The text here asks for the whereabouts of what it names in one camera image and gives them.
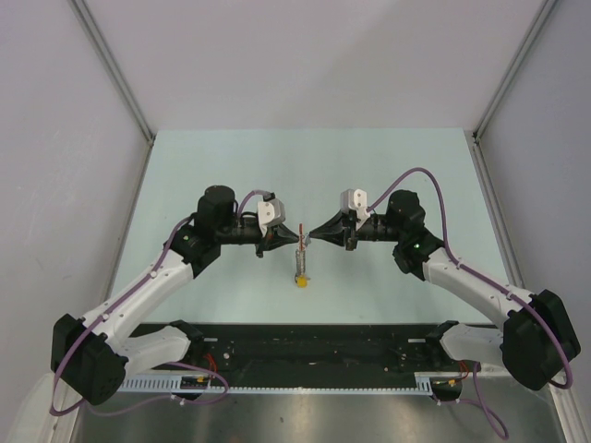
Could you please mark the left aluminium corner post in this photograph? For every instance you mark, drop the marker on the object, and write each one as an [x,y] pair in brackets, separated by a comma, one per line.
[103,50]

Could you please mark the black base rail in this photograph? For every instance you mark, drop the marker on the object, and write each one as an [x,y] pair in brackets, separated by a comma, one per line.
[320,356]

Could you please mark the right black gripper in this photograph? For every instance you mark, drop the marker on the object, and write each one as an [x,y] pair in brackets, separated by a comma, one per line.
[332,231]

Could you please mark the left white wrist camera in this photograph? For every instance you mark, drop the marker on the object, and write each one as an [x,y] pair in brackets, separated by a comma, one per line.
[270,212]

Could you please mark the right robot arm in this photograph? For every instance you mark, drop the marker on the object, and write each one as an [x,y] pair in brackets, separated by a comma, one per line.
[532,338]

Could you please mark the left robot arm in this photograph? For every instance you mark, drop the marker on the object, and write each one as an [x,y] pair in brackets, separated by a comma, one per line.
[97,352]

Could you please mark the right aluminium corner post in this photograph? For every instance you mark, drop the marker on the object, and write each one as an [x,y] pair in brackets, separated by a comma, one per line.
[532,34]

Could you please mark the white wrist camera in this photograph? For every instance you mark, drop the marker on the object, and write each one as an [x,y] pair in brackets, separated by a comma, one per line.
[355,202]
[270,212]

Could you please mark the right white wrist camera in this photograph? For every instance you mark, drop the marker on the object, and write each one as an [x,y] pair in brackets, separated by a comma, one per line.
[355,202]

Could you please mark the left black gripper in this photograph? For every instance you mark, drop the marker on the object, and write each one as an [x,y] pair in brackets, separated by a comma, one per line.
[274,239]

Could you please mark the aluminium corner post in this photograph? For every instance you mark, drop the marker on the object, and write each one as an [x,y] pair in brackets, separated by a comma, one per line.
[103,50]
[532,34]

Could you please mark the red handled metal key holder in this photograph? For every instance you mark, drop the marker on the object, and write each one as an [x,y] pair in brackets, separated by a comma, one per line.
[300,253]

